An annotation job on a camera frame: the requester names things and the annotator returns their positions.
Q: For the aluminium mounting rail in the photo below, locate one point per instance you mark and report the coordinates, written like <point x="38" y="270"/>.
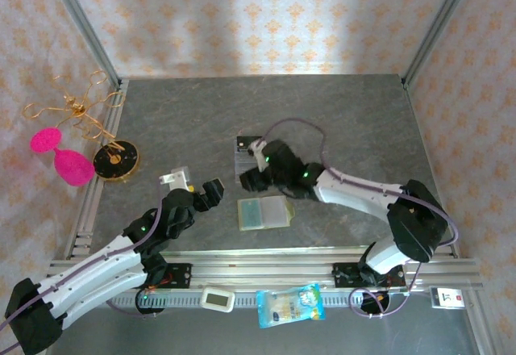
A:
<point x="262" y="266"/>

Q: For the blue snack packet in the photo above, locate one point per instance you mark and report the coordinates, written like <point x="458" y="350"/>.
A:
<point x="290" y="306"/>

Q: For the clear acrylic card stand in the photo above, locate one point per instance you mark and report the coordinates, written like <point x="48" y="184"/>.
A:
<point x="244" y="161"/>

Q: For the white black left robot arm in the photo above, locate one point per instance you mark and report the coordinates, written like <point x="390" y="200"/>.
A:
<point x="88" y="268"/>

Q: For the aluminium frame post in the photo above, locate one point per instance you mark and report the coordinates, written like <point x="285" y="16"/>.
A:
<point x="80" y="28"/>
<point x="439" y="28"/>

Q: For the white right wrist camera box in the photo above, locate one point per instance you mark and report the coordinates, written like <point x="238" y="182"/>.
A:
<point x="260" y="157"/>

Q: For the aluminium side rail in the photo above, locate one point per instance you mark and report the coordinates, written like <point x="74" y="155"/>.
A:
<point x="96" y="169"/>

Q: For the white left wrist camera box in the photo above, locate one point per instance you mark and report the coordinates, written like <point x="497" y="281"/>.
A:
<point x="177" y="177"/>

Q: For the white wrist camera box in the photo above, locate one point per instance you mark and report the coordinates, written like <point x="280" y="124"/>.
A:
<point x="177" y="177"/>
<point x="260" y="157"/>

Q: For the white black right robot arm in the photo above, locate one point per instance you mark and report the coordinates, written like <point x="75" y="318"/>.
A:
<point x="354" y="193"/>

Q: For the green card holder clear sleeves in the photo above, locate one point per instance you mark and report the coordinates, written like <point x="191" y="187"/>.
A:
<point x="276" y="211"/>

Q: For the white digital timer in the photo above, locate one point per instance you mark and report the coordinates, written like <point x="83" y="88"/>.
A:
<point x="217" y="299"/>

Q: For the white label display red mark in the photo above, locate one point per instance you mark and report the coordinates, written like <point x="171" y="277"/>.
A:
<point x="446" y="297"/>

